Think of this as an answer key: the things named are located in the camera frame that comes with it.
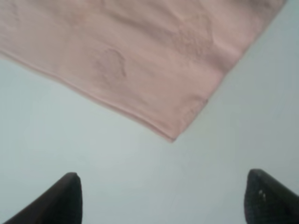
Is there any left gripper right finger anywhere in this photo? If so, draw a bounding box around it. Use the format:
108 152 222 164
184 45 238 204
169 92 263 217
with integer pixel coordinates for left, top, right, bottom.
244 169 299 224

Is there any pink towel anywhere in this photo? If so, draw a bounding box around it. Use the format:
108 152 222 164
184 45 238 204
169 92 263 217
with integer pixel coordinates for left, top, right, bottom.
0 0 285 141

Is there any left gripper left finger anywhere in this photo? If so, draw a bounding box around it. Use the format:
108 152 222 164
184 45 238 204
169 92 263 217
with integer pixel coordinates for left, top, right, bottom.
5 172 82 224

